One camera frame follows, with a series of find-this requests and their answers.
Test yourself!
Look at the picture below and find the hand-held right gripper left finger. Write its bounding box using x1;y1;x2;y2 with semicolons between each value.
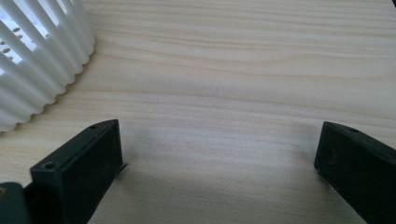
23;119;129;224

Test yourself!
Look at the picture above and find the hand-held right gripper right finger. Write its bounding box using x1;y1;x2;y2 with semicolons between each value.
313;120;396;224

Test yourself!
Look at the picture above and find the white slatted plastic basket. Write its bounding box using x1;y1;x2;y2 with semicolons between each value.
0;0;96;133

